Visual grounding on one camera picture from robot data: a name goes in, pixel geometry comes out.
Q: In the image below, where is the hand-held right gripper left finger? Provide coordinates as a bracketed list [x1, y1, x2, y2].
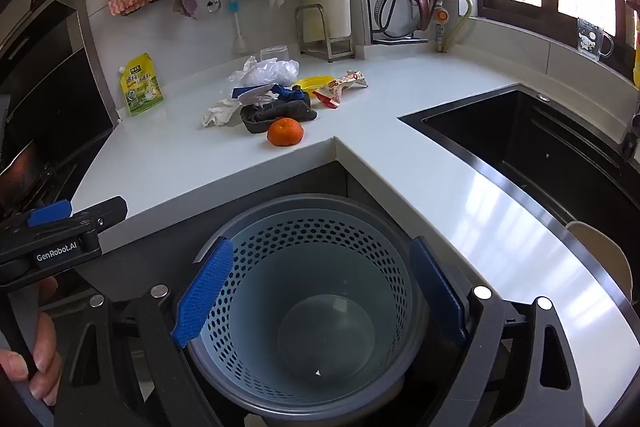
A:
[52, 237, 236, 427]

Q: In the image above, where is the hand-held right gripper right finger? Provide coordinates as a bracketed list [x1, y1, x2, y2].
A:
[409, 237, 588, 427]

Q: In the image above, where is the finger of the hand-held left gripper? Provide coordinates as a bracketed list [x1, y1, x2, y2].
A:
[0, 196, 129, 280]
[0, 200, 74, 235]

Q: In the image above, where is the grey perforated waste basket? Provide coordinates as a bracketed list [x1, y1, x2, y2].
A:
[175, 193, 473, 427]

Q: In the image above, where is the orange tangerine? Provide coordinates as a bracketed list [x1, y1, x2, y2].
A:
[266, 118, 304, 148]

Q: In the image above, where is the white paper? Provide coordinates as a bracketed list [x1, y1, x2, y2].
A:
[202, 99, 247, 128]

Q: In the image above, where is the dark grey cloth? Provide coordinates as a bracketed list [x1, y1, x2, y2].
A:
[240, 99, 319, 135]

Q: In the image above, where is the cardboard package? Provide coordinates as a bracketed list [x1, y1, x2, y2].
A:
[231, 84, 277, 102]

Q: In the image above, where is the blue cloth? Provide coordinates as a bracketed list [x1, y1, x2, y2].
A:
[272, 83, 312, 104]

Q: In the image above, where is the red white snack wrapper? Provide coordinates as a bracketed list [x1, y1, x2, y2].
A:
[312, 70, 369, 110]

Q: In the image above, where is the white plastic bag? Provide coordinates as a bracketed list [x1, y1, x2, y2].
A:
[227, 55, 301, 88]

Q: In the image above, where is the yellow plastic lid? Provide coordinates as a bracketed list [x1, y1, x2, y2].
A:
[294, 75, 335, 94]

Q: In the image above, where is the clear plastic cup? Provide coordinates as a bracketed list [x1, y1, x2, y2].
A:
[260, 45, 291, 64]

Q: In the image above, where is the person's left hand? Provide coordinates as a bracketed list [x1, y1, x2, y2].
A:
[0, 277, 65, 408]

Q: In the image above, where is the black steel integrated stove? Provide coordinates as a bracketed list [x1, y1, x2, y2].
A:
[0, 0, 121, 218]

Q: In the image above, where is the yellow spout pouch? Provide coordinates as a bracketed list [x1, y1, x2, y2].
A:
[118, 53, 166, 118]

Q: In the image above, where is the cream round stool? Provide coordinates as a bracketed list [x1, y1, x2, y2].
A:
[566, 221, 634, 294]

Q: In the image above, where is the black kitchen sink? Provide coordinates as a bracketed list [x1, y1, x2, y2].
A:
[398, 83, 640, 268]

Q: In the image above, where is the white bottle brush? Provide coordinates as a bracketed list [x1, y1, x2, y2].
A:
[228, 0, 250, 56]

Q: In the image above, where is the metal cutting board rack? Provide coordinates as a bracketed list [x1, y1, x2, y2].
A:
[294, 4, 356, 62]

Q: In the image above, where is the gas valve with orange dial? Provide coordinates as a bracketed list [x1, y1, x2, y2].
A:
[431, 0, 460, 54]

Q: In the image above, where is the metal pan lid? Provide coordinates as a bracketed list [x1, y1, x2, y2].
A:
[374, 0, 432, 42]

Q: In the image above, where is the clear mug with cartoon print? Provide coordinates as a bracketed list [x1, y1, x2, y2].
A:
[576, 17, 615, 58]

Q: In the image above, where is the yellow bottle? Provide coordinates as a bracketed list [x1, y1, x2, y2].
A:
[632, 4, 640, 88]

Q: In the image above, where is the yellow green gas hose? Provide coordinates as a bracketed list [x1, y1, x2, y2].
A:
[442, 0, 474, 54]

